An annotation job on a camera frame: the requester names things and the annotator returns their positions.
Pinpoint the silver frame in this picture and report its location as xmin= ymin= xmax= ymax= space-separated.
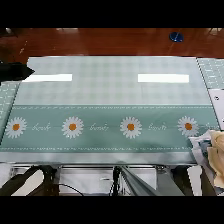
xmin=0 ymin=161 xmax=224 ymax=197

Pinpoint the black garment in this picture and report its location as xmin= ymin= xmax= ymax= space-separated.
xmin=0 ymin=61 xmax=36 ymax=83

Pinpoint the white board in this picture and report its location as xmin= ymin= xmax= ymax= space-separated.
xmin=209 ymin=87 xmax=224 ymax=132

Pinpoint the blue round disc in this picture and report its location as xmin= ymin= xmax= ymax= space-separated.
xmin=168 ymin=31 xmax=185 ymax=43

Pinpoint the cream garment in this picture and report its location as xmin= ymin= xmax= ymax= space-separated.
xmin=206 ymin=129 xmax=224 ymax=189

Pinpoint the black cable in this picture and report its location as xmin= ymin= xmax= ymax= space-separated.
xmin=111 ymin=166 xmax=122 ymax=197
xmin=55 ymin=182 xmax=85 ymax=197

